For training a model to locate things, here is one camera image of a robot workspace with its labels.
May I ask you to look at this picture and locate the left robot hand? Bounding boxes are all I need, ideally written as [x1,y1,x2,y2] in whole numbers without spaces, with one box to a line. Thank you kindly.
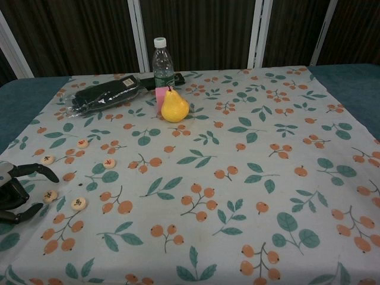
[0,161,60,225]

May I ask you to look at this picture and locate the dark ribbed partition panel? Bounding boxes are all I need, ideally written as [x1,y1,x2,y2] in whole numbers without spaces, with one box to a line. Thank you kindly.
[135,0,262,74]
[249,0,336,68]
[311,0,380,66]
[0,11,30,87]
[0,0,143,80]

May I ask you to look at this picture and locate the black gloves in plastic bag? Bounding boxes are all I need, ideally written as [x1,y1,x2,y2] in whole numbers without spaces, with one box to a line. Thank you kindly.
[61,74,149,118]

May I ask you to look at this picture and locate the yellow pear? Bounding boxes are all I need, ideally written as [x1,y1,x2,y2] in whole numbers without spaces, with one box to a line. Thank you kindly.
[160,84,190,124]

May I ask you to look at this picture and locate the floral fruit print tablecloth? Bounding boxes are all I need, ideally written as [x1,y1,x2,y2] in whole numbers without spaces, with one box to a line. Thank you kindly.
[0,65,380,285]

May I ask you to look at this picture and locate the clear plastic water bottle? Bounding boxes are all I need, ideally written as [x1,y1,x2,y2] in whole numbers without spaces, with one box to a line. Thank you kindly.
[152,37,175,90]

